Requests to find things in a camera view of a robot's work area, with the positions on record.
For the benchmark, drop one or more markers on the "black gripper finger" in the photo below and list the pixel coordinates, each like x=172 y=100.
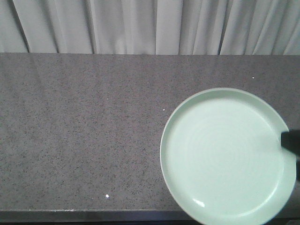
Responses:
x=290 y=140

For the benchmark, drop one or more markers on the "light green round plate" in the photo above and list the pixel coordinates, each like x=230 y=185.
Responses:
x=222 y=160

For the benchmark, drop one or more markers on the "white pleated curtain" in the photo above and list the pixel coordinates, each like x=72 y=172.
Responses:
x=161 y=27

